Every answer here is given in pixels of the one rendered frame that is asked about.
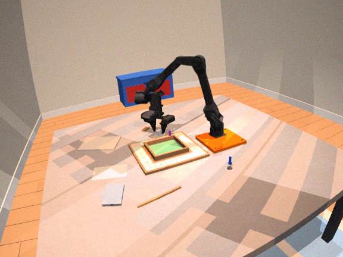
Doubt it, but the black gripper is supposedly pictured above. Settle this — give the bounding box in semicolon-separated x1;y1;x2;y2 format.
149;104;175;134

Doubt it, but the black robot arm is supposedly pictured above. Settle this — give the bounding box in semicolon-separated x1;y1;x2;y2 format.
134;55;226;139

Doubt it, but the white die with black pips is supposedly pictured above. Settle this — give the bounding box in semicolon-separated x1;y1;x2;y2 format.
155;129;162;136

